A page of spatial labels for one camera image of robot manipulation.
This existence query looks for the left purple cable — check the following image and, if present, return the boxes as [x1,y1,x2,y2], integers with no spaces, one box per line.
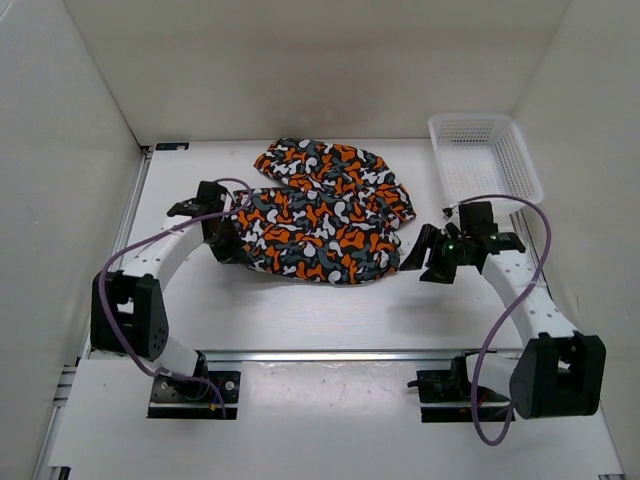
[99,178,254,420]

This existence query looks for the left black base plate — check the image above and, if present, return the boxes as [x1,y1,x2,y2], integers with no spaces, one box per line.
[147,366,241,421]

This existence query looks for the aluminium front rail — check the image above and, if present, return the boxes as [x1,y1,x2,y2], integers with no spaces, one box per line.
[204,349,464,363]

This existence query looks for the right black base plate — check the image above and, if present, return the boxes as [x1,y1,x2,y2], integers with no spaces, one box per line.
[407,370,508,424]

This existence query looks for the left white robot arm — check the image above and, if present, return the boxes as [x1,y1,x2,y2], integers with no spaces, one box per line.
[90,178,252,400]

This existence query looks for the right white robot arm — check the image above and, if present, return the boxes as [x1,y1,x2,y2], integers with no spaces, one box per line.
[401,201,606,419]

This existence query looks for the white plastic basket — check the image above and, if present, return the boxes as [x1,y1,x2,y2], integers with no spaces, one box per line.
[428,113,544,217]

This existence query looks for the orange camouflage shorts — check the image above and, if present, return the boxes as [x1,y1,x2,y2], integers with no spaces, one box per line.
[232,138,417,285]

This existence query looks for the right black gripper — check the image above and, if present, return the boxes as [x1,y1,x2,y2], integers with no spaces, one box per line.
[398,223,472,285]

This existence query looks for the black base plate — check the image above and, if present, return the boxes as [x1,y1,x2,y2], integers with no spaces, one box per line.
[147,366,241,421]
[407,370,508,424]

